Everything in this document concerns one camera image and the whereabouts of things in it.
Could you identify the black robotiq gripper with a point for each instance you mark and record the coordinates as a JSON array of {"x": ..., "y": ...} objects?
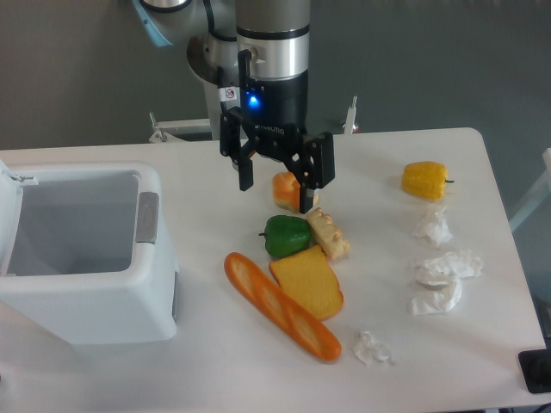
[{"x": 273, "y": 116}]

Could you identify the upper crumpled white tissue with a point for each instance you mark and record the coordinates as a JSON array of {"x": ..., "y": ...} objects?
[{"x": 433, "y": 227}]

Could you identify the yellow toast bread slice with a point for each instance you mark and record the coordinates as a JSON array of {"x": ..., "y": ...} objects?
[{"x": 307, "y": 278}]

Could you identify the round knotted bread roll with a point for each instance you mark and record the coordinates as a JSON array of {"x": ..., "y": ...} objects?
[{"x": 286, "y": 191}]

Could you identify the white open trash bin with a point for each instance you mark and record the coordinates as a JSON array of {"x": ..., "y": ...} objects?
[{"x": 86, "y": 253}]

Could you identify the white frame at right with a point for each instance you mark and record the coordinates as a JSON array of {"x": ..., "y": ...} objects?
[{"x": 538, "y": 192}]

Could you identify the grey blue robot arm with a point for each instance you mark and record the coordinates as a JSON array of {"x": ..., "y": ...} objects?
[{"x": 276, "y": 31}]

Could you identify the long orange baguette bread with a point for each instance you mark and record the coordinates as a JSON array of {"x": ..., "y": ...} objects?
[{"x": 295, "y": 321}]

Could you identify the yellow bell pepper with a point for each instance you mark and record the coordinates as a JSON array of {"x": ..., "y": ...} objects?
[{"x": 426, "y": 179}]

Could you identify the small crumpled white tissue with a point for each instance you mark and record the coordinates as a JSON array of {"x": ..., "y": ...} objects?
[{"x": 369, "y": 351}]

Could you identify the black device at edge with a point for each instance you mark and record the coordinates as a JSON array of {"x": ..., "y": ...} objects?
[{"x": 535, "y": 366}]

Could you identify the beige crusty bread piece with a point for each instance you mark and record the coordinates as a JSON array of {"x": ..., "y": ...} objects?
[{"x": 327, "y": 234}]

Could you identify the middle crumpled white tissue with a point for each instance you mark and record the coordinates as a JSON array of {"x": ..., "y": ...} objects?
[{"x": 440, "y": 281}]

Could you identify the green bell pepper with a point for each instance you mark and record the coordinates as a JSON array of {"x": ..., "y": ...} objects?
[{"x": 286, "y": 235}]

